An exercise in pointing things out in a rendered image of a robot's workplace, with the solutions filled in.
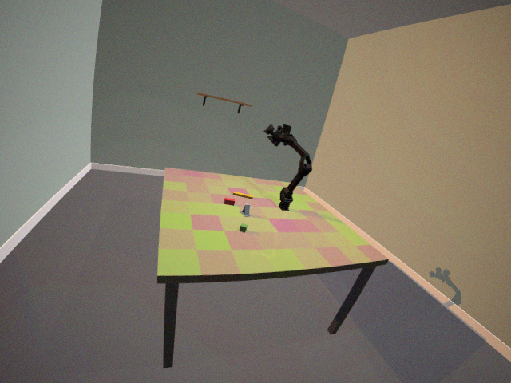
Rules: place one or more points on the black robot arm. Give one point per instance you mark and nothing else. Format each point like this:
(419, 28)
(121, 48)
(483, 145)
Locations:
(287, 192)

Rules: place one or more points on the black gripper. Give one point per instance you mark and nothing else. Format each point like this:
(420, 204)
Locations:
(275, 136)

